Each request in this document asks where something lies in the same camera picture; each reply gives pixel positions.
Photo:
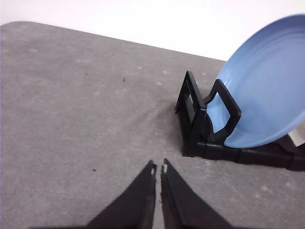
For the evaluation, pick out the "blue plate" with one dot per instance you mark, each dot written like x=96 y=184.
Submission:
x=265 y=76

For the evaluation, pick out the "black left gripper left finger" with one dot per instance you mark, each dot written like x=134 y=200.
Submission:
x=133 y=208

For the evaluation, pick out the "black dish rack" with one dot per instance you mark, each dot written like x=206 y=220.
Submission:
x=199 y=140

